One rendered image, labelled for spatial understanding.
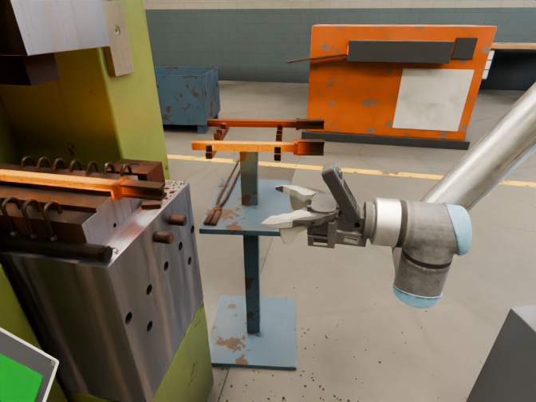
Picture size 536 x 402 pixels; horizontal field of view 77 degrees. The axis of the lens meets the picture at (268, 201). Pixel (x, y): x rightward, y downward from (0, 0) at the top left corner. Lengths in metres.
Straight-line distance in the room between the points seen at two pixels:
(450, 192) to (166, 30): 8.58
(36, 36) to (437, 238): 0.71
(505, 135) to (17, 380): 0.80
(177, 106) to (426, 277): 4.05
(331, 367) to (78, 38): 1.45
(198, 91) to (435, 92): 2.71
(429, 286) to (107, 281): 0.61
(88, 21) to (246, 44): 7.70
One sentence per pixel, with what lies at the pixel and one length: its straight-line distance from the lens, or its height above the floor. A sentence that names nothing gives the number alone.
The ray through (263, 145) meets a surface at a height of 0.98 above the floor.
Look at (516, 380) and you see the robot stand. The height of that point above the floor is 0.42.
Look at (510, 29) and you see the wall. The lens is 8.69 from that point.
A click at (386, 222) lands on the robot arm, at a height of 1.00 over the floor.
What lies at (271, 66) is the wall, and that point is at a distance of 8.30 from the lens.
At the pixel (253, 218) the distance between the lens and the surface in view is 1.16.
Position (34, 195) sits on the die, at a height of 0.99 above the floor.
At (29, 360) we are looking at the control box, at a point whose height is 0.99.
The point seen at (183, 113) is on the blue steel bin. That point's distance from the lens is 4.48.
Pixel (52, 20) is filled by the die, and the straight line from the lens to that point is 0.68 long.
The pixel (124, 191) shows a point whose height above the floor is 0.99.
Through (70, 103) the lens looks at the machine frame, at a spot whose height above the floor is 1.12.
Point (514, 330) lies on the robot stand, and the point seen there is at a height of 0.55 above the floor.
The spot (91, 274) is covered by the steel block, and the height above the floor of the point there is 0.89.
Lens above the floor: 1.32
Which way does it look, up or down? 29 degrees down
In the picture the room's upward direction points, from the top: straight up
